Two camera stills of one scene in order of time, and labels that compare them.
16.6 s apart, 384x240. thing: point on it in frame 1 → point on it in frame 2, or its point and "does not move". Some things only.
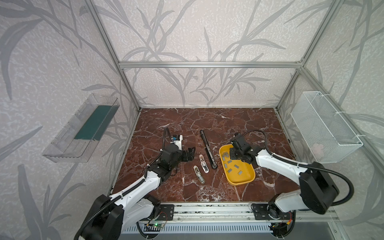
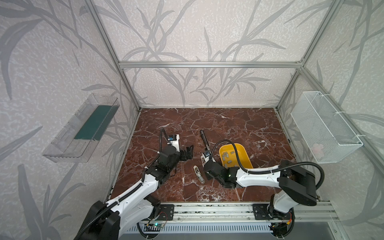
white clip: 204,166 does not move
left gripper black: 184,154 does not move
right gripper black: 235,150 → 205,149
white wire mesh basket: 330,135 does not move
